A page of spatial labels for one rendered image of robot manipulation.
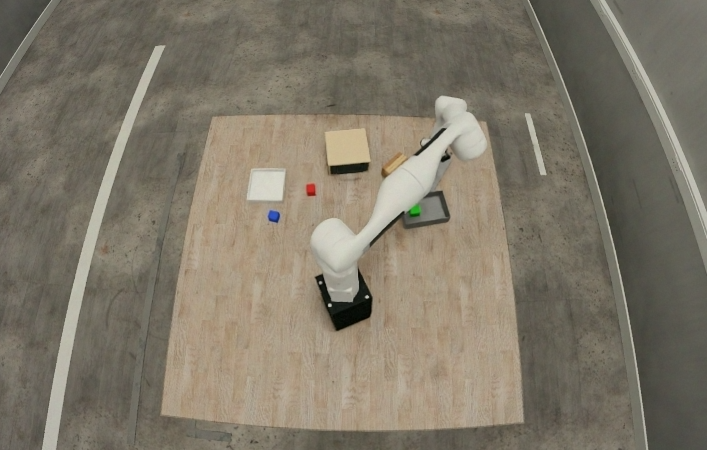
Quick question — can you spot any brown cardboard box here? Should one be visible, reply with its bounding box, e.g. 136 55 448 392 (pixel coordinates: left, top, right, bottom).
381 152 408 178

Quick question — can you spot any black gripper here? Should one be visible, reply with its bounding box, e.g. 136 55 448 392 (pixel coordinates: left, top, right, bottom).
420 137 453 162

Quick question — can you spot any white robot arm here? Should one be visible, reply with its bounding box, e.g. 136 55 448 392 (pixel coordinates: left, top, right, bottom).
310 96 487 302

